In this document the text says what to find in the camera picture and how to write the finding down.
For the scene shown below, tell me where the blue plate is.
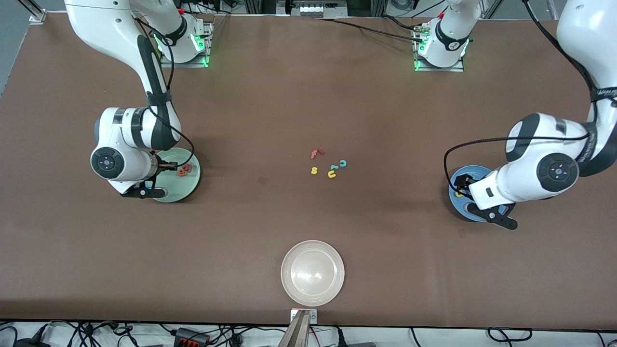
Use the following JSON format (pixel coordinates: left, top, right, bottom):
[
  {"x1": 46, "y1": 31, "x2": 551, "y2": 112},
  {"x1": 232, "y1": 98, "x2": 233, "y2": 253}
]
[{"x1": 448, "y1": 165, "x2": 515, "y2": 222}]

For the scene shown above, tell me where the green plate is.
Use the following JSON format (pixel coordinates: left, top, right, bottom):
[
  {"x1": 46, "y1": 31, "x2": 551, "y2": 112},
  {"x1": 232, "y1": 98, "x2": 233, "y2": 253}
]
[{"x1": 152, "y1": 147, "x2": 201, "y2": 203}]

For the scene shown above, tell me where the black red power strip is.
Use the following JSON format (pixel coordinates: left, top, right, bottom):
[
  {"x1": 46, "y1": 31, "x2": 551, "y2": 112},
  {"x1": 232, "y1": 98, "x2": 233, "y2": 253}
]
[{"x1": 174, "y1": 328, "x2": 210, "y2": 347}]

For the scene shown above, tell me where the cream plate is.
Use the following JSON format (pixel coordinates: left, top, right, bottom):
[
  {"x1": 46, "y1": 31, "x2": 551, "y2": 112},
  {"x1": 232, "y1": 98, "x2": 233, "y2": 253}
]
[{"x1": 281, "y1": 240, "x2": 345, "y2": 307}]

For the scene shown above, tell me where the aluminium profile bar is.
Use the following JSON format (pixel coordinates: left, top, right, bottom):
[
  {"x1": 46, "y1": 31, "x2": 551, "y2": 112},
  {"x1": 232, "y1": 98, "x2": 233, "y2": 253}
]
[{"x1": 279, "y1": 310, "x2": 311, "y2": 347}]

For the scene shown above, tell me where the grey metal equipment box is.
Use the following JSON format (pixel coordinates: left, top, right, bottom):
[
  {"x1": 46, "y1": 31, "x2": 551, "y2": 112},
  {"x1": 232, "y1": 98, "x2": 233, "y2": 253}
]
[{"x1": 277, "y1": 0, "x2": 349, "y2": 18}]

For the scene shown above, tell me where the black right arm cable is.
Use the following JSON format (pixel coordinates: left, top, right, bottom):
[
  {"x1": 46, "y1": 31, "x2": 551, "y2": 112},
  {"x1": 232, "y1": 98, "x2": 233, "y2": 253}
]
[{"x1": 133, "y1": 17, "x2": 196, "y2": 169}]

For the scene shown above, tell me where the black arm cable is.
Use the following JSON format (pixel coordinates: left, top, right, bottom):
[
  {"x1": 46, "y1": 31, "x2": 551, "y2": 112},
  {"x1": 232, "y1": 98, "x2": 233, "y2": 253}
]
[
  {"x1": 133, "y1": 17, "x2": 196, "y2": 169},
  {"x1": 443, "y1": 0, "x2": 617, "y2": 193}
]

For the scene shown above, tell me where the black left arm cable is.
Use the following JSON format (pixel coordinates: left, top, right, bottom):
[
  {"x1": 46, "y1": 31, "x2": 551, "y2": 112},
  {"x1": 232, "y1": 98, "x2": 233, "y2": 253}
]
[{"x1": 443, "y1": 0, "x2": 617, "y2": 193}]

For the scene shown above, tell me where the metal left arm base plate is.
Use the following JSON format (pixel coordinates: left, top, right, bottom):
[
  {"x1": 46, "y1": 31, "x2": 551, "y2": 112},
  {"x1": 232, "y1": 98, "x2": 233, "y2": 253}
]
[{"x1": 414, "y1": 36, "x2": 466, "y2": 73}]

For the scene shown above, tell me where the looped black floor cable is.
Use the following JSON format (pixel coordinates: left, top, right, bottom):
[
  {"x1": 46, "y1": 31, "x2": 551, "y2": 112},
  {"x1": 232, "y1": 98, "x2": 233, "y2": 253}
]
[{"x1": 487, "y1": 328, "x2": 534, "y2": 343}]

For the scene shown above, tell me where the short black table cable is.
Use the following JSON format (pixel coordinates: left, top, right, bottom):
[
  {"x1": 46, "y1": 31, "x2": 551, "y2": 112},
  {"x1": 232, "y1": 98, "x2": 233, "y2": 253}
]
[{"x1": 383, "y1": 14, "x2": 425, "y2": 30}]

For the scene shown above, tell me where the long black table cable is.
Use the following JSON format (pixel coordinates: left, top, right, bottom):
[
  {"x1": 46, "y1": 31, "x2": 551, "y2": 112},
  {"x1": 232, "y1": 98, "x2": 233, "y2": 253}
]
[{"x1": 313, "y1": 14, "x2": 425, "y2": 44}]

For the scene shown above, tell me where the small metal bracket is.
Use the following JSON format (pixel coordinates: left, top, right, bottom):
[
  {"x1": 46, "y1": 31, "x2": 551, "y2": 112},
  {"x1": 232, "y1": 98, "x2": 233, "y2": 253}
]
[{"x1": 290, "y1": 308, "x2": 318, "y2": 324}]

